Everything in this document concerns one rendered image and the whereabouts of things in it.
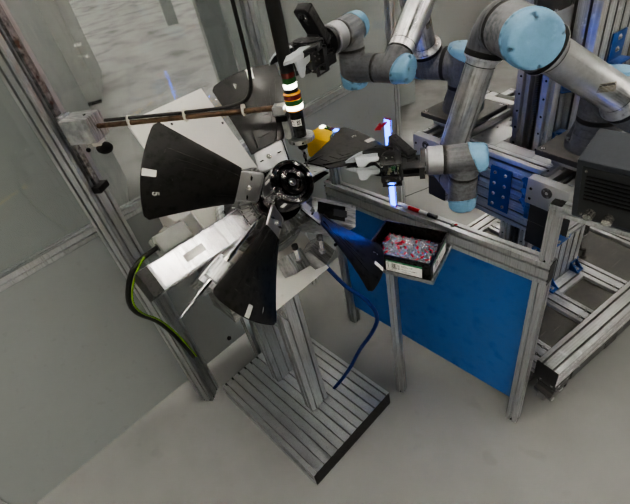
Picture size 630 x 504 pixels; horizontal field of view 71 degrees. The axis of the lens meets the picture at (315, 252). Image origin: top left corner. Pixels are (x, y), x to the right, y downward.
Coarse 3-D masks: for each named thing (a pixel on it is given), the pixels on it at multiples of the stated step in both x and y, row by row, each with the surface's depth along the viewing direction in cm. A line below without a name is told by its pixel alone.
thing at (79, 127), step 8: (64, 112) 124; (72, 112) 125; (80, 112) 124; (88, 112) 123; (96, 112) 123; (56, 120) 122; (64, 120) 121; (72, 120) 120; (80, 120) 119; (88, 120) 120; (96, 120) 123; (64, 128) 121; (72, 128) 121; (80, 128) 121; (88, 128) 120; (96, 128) 123; (104, 128) 126; (72, 136) 123; (80, 136) 122; (88, 136) 122; (96, 136) 123; (104, 136) 126; (72, 144) 125; (80, 144) 124
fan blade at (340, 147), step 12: (336, 132) 136; (348, 132) 135; (360, 132) 135; (336, 144) 131; (348, 144) 130; (360, 144) 130; (372, 144) 130; (312, 156) 128; (324, 156) 125; (336, 156) 124; (348, 156) 124
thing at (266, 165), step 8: (272, 144) 117; (280, 144) 116; (256, 152) 118; (264, 152) 118; (272, 152) 117; (280, 152) 116; (256, 160) 118; (264, 160) 118; (272, 160) 117; (280, 160) 116; (264, 168) 117
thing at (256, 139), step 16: (272, 64) 120; (224, 80) 121; (240, 80) 120; (256, 80) 119; (272, 80) 119; (224, 96) 121; (240, 96) 120; (256, 96) 118; (272, 96) 118; (272, 112) 117; (240, 128) 120; (256, 128) 118; (272, 128) 116; (256, 144) 118
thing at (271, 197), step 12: (276, 168) 109; (288, 168) 112; (300, 168) 113; (264, 180) 113; (276, 180) 110; (288, 180) 111; (300, 180) 112; (312, 180) 113; (264, 192) 113; (276, 192) 108; (288, 192) 110; (300, 192) 111; (312, 192) 113; (264, 204) 118; (276, 204) 112; (288, 204) 110; (300, 204) 112; (264, 216) 118; (288, 216) 120
